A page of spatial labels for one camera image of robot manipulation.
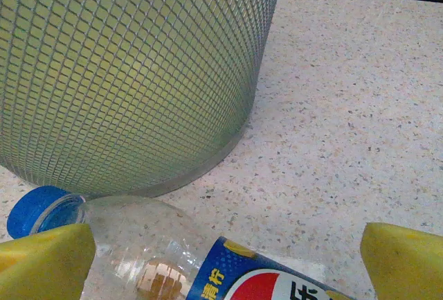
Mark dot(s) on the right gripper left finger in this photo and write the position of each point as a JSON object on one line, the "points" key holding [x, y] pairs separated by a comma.
{"points": [[41, 269]]}

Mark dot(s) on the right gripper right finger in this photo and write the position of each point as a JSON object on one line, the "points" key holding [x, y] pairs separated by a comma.
{"points": [[408, 265]]}

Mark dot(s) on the Pepsi bottle with blue cap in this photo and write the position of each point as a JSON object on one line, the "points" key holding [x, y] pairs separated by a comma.
{"points": [[145, 230]]}

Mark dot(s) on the grey metal mesh bin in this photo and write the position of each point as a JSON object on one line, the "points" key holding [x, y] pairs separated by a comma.
{"points": [[194, 176]]}

